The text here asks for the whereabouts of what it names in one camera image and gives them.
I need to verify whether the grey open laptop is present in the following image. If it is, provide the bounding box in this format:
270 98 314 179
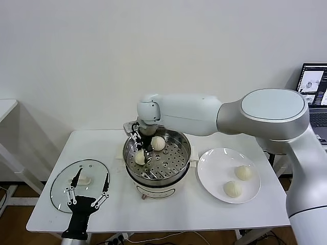
296 63 327 145

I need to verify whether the white electric cooker base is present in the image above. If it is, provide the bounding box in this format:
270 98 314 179
116 145 199 201

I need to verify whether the white steamed baozi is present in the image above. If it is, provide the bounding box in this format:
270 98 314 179
234 165 253 181
150 136 166 151
134 150 146 165
223 180 243 198

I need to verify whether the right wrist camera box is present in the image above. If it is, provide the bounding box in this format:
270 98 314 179
123 121 140 136

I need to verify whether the white empty side table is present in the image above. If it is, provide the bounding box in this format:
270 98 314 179
0 99 45 197

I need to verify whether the white power strip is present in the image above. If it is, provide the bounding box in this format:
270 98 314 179
101 233 130 245

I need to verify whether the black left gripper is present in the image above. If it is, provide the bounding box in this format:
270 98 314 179
61 167 111 239

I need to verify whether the stainless steel steamer basket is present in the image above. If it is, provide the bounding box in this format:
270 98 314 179
122 129 192 181

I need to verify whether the white round plate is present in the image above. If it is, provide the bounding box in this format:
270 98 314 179
196 147 262 204

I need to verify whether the glass lid with white handle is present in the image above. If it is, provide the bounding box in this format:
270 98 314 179
50 159 110 214

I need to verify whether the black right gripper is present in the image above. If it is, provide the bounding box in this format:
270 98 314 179
132 132 155 165

